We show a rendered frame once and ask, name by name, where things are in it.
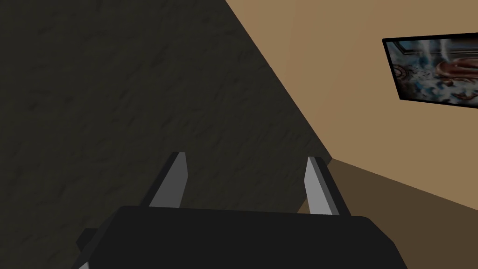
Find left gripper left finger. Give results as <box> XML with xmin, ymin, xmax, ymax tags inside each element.
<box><xmin>140</xmin><ymin>151</ymin><xmax>188</xmax><ymax>209</ymax></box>

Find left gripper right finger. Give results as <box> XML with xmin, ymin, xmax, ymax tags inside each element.
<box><xmin>297</xmin><ymin>156</ymin><xmax>351</xmax><ymax>217</ymax></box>

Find black framed wall picture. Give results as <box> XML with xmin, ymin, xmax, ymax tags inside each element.
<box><xmin>381</xmin><ymin>33</ymin><xmax>478</xmax><ymax>109</ymax></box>

